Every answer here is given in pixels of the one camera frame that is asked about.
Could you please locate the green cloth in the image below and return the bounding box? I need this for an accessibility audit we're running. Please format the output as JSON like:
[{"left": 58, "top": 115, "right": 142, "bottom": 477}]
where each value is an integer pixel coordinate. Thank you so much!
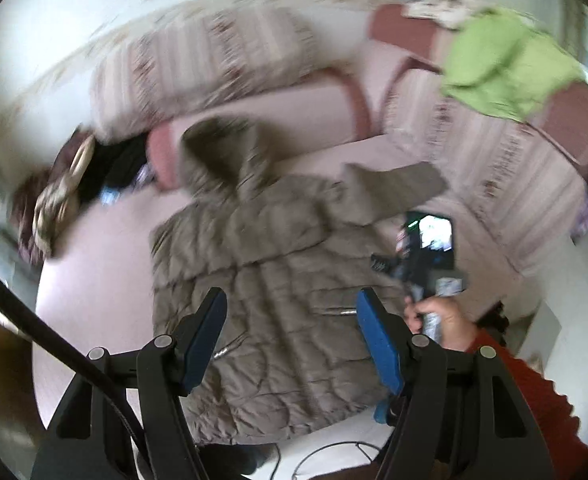
[{"left": 439, "top": 7, "right": 587, "bottom": 123}]

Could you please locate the striped padded headboard section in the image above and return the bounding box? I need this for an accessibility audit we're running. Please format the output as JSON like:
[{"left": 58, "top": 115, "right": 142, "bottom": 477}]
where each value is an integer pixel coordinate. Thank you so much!
[{"left": 369, "top": 4, "right": 588, "bottom": 273}]

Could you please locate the black clothes pile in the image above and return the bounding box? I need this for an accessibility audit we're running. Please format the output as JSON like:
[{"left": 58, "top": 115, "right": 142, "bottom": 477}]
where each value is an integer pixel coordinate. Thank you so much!
[{"left": 76, "top": 135, "right": 151, "bottom": 207}]

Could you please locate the brown and beige blanket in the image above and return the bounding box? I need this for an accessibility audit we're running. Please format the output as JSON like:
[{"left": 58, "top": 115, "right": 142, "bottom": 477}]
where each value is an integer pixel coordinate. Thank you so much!
[{"left": 14, "top": 132, "right": 97, "bottom": 266}]

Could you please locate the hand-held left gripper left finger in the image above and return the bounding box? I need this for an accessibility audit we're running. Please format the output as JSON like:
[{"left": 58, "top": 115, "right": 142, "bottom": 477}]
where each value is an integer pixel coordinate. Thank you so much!
[{"left": 31, "top": 286, "right": 228, "bottom": 480}]

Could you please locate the round bed with pink cover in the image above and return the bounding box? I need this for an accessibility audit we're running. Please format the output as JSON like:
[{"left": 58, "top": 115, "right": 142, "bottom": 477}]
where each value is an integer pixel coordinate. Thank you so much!
[{"left": 31, "top": 132, "right": 527, "bottom": 461}]

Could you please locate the striped floral pillow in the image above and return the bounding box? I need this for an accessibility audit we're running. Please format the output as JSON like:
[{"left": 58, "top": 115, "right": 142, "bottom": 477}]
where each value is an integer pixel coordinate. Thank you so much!
[{"left": 90, "top": 7, "right": 319, "bottom": 143}]

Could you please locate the white patterned cloth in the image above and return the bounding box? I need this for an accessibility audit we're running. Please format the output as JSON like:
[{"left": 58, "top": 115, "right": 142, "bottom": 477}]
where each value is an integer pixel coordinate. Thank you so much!
[{"left": 406, "top": 0, "right": 485, "bottom": 28}]

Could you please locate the thin black floor cable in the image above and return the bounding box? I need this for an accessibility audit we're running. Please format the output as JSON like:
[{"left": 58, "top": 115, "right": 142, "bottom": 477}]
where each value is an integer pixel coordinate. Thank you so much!
[{"left": 269, "top": 441, "right": 379, "bottom": 480}]

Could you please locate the thick black cable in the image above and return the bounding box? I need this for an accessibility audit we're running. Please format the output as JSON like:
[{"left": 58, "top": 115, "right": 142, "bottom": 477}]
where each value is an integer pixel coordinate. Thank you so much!
[{"left": 0, "top": 252, "right": 147, "bottom": 463}]

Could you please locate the pink padded headboard bolster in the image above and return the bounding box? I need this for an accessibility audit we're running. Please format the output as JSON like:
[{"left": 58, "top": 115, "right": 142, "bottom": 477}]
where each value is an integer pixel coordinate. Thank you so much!
[{"left": 146, "top": 72, "right": 372, "bottom": 192}]

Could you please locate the person's right hand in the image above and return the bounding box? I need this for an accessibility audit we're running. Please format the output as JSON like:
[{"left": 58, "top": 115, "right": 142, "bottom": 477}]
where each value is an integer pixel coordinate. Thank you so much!
[{"left": 404, "top": 296, "right": 477, "bottom": 351}]

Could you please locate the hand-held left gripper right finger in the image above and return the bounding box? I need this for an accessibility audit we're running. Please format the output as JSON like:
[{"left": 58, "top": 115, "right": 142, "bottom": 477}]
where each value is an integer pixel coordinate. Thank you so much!
[{"left": 356, "top": 287, "right": 555, "bottom": 480}]

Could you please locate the olive quilted puffer jacket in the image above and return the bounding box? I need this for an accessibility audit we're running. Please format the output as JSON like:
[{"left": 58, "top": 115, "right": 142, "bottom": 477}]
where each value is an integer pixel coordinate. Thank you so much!
[{"left": 149, "top": 117, "right": 450, "bottom": 446}]

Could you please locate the person's red-sleeved right forearm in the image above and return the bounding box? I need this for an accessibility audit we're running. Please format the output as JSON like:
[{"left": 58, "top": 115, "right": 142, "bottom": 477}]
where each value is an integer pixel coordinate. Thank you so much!
[{"left": 461, "top": 329, "right": 588, "bottom": 480}]

